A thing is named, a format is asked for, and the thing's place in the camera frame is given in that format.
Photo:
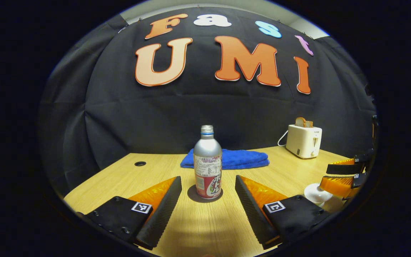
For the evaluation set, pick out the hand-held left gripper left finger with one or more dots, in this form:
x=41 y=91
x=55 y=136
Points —
x=162 y=214

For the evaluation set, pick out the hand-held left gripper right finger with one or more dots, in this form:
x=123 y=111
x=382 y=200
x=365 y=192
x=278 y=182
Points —
x=252 y=214

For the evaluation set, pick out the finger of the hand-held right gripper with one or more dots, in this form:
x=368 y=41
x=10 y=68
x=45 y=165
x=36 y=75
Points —
x=337 y=185
x=344 y=167

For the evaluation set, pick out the white teacup lid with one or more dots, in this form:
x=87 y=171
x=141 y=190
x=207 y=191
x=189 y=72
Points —
x=316 y=193

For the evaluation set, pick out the dark round coaster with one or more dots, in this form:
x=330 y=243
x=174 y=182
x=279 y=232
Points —
x=193 y=197

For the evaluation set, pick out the silver water bottle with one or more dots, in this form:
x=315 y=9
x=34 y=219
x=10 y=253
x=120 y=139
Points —
x=208 y=160

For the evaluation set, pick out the white toaster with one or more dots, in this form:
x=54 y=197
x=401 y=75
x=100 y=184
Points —
x=303 y=142

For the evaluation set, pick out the toast slice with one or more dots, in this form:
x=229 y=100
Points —
x=309 y=124
x=300 y=122

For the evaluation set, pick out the blue folded towel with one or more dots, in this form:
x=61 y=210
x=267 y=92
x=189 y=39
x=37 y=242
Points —
x=241 y=159

